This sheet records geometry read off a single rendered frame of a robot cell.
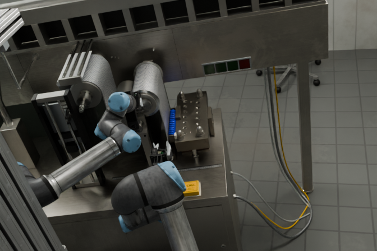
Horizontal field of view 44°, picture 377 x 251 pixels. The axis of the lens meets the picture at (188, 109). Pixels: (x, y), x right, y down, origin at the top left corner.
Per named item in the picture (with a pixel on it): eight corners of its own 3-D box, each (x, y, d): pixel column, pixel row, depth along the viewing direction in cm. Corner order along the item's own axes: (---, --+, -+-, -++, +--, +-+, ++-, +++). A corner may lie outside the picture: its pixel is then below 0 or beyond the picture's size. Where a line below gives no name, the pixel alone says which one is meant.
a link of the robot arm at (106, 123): (103, 142, 171) (118, 116, 171) (88, 130, 179) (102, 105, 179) (118, 148, 177) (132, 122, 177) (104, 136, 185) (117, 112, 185)
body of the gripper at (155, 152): (167, 144, 199) (165, 164, 189) (171, 159, 204) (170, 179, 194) (150, 147, 199) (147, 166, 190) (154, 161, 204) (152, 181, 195)
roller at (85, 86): (76, 110, 214) (65, 85, 206) (86, 80, 234) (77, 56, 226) (105, 106, 213) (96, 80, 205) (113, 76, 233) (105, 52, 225)
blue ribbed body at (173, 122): (169, 139, 225) (167, 134, 223) (170, 113, 243) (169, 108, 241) (175, 139, 225) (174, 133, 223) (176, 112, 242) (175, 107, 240)
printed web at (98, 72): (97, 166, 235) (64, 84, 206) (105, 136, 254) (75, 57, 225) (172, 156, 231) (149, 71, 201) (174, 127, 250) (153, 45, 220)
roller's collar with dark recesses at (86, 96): (78, 110, 207) (73, 98, 203) (81, 102, 212) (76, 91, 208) (92, 108, 206) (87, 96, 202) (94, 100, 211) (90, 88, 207)
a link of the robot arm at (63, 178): (13, 207, 144) (138, 126, 165) (0, 190, 152) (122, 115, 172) (27, 231, 151) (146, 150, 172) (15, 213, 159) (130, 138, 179)
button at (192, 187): (184, 196, 208) (183, 193, 207) (184, 185, 214) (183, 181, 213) (199, 195, 208) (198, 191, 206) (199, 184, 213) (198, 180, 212)
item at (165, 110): (167, 139, 226) (159, 110, 215) (169, 111, 244) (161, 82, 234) (168, 139, 225) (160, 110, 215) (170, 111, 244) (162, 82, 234)
